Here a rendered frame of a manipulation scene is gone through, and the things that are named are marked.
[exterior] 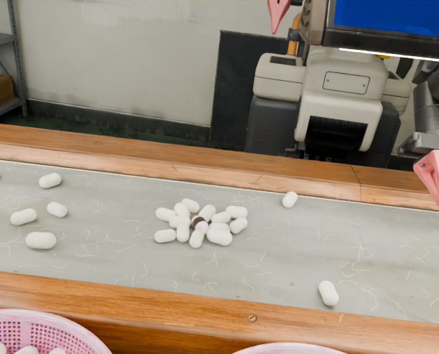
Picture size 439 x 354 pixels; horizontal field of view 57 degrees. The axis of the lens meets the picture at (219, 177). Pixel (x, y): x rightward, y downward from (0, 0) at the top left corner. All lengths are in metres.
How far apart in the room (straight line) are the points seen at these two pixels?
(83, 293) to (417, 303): 0.41
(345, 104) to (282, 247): 0.66
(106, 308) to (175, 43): 2.34
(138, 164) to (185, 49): 1.97
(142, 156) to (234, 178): 0.18
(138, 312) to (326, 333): 0.20
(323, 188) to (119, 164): 0.38
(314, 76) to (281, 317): 0.84
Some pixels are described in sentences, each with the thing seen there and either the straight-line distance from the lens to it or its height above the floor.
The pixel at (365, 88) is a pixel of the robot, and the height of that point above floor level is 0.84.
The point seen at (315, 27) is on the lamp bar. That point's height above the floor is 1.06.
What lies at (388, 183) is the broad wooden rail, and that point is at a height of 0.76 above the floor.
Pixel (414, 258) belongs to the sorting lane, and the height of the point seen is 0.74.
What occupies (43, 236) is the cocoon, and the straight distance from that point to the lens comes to 0.58.
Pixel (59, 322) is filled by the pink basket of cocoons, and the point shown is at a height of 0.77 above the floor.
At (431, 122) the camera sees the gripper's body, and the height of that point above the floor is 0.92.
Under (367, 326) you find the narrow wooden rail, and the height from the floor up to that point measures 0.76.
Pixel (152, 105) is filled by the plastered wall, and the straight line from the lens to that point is 2.84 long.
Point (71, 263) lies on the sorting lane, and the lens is 0.56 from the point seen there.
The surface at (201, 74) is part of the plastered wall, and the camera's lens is 2.69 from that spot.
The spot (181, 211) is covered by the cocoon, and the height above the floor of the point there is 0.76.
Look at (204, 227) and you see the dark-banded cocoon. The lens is 0.59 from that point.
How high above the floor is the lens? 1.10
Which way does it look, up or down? 28 degrees down
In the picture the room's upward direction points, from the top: 6 degrees clockwise
